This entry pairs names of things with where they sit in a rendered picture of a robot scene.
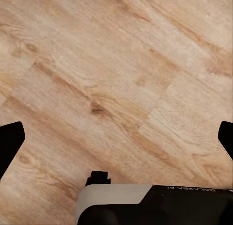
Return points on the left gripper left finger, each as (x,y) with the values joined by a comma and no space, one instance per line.
(12,137)

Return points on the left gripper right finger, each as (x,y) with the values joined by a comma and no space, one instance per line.
(225,136)

